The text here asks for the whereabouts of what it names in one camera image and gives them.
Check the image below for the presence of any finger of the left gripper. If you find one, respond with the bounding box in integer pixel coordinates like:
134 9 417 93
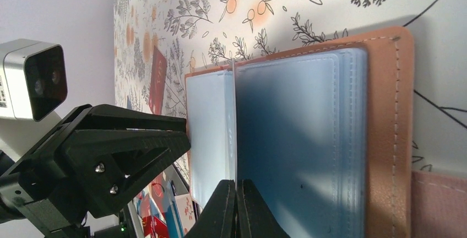
1 104 191 237

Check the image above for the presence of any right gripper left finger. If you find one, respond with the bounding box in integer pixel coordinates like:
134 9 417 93
185 180 236 238

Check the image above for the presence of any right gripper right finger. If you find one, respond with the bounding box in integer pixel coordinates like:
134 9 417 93
236 180 289 238

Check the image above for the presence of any blue diamond card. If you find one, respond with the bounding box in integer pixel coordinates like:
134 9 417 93
231 61 238 188

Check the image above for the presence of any white pink card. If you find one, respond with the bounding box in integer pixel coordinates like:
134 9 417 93
175 194 197 236

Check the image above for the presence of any lone red card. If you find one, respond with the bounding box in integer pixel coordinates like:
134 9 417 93
149 46 167 115

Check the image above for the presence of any floral patterned table mat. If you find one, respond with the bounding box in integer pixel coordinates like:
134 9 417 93
113 0 467 238

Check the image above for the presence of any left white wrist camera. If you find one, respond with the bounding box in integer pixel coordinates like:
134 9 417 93
1 39 68 122

